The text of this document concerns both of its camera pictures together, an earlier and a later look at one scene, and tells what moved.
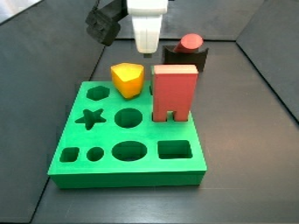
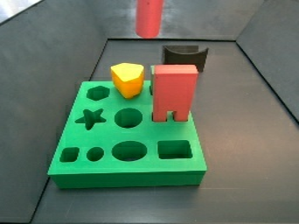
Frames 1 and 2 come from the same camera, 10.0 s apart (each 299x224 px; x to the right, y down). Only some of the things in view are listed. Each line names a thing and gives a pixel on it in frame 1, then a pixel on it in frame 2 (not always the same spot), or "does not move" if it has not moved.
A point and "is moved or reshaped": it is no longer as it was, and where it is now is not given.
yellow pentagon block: (129, 75) does not move
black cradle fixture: (174, 58) does not move
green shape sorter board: (113, 147) does not move
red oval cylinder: (192, 43) is moved or reshaped
